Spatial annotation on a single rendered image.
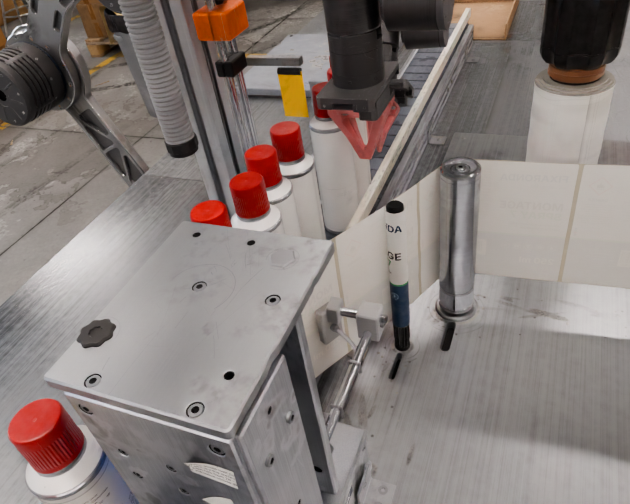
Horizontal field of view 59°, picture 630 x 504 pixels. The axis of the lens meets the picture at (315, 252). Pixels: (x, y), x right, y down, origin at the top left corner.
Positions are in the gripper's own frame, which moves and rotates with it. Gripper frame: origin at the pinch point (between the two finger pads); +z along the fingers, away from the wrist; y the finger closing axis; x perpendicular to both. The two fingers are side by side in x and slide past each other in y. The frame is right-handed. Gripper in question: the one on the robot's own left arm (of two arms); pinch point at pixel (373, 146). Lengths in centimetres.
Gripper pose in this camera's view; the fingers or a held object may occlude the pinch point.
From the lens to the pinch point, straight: 86.2
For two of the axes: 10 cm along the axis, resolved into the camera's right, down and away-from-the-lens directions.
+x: 3.5, -0.3, 9.4
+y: 9.4, 0.7, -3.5
